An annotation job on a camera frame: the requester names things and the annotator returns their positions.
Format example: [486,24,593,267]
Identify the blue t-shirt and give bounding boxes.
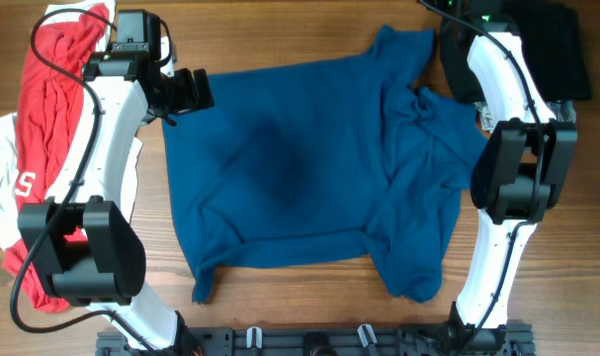
[163,27,485,303]

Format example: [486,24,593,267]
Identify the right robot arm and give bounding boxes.
[435,1,577,355]

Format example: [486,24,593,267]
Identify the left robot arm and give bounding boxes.
[18,10,214,355]

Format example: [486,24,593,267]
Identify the red t-shirt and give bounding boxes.
[1,3,118,313]

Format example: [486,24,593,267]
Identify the white t-shirt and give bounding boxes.
[0,0,144,251]

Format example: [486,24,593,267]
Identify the folded black garment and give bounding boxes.
[432,0,592,104]

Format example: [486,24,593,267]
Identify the folded grey garment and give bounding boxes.
[474,101,576,133]

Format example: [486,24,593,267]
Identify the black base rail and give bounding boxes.
[95,312,535,356]

